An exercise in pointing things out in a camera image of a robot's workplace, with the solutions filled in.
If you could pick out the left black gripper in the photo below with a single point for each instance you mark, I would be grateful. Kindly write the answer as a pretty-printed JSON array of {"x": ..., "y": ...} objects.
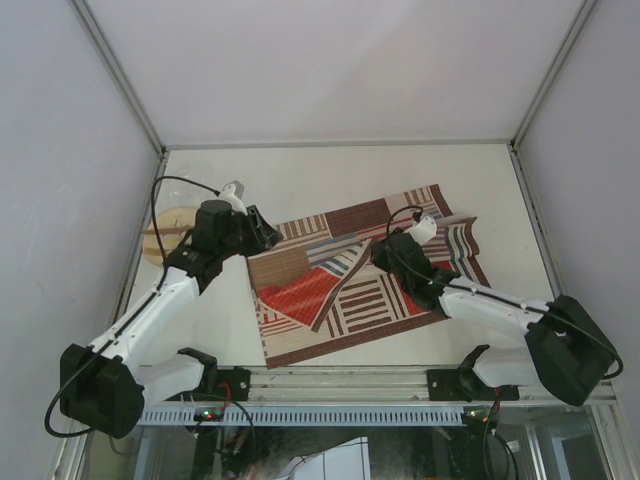
[{"x": 262, "y": 234}]

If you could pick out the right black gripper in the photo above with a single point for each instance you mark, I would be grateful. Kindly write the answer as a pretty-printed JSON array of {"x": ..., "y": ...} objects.
[{"x": 378, "y": 254}]

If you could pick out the patchwork striped placemat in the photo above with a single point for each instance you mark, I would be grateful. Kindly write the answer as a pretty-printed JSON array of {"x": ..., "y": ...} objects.
[{"x": 318, "y": 292}]

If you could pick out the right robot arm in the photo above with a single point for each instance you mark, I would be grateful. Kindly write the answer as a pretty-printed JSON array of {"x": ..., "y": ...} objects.
[{"x": 569, "y": 353}]

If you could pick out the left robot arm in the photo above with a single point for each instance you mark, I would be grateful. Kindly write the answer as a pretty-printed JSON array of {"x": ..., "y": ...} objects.
[{"x": 186, "y": 274}]

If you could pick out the brown wooden knife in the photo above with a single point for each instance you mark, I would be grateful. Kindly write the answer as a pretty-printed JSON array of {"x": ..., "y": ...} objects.
[{"x": 169, "y": 231}]

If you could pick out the round wooden plate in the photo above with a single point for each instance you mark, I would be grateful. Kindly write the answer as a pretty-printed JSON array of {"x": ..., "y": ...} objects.
[{"x": 175, "y": 217}]

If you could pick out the clear glass cup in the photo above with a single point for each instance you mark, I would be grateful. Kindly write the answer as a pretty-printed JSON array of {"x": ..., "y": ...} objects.
[{"x": 185, "y": 194}]

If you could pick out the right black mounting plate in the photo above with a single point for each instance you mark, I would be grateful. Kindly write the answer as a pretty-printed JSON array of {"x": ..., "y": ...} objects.
[{"x": 444, "y": 385}]

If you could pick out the black mounting plate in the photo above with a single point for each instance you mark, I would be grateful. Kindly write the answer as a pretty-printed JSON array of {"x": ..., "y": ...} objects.
[
  {"x": 444, "y": 385},
  {"x": 233, "y": 383}
]

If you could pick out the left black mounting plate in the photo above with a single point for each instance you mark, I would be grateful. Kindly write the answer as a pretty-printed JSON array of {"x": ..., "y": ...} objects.
[{"x": 233, "y": 383}]

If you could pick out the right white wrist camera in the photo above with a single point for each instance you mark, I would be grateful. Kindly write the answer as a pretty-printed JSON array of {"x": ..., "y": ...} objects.
[{"x": 423, "y": 230}]

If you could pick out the aluminium front rail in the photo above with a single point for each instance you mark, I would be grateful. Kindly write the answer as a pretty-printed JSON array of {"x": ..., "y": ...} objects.
[{"x": 308, "y": 386}]

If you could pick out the perforated blue cable tray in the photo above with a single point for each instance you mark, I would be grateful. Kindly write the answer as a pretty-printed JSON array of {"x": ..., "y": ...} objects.
[{"x": 301, "y": 416}]

